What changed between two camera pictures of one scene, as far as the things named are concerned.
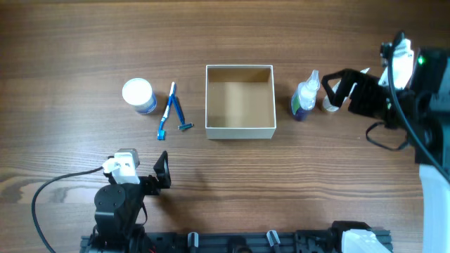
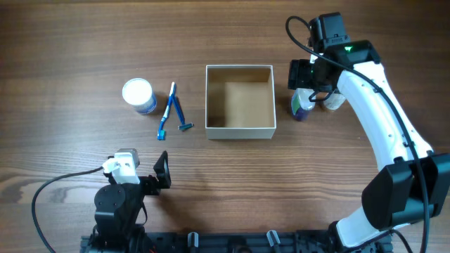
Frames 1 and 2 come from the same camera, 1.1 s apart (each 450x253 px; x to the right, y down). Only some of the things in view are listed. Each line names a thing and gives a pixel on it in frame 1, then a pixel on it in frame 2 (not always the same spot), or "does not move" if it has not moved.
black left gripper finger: x=162 y=169 does not move
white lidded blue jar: x=138 y=92 does not move
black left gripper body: x=148 y=185 does not move
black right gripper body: x=375 y=102 to x=305 y=76
